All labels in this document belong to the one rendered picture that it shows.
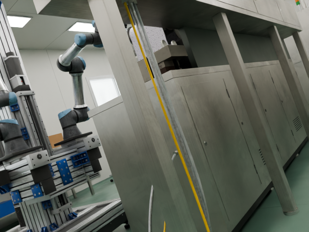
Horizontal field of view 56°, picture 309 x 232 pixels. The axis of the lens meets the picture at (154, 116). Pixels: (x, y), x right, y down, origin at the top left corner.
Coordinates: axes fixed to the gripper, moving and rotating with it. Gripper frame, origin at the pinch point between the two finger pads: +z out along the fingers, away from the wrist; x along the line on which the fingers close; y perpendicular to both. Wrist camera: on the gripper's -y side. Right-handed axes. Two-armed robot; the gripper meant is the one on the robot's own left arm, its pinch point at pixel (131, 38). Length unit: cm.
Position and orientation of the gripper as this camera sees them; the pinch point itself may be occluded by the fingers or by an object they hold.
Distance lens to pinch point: 196.6
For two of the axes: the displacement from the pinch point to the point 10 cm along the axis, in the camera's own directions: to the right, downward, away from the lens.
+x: 5.9, -1.7, 7.9
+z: 7.8, 3.9, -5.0
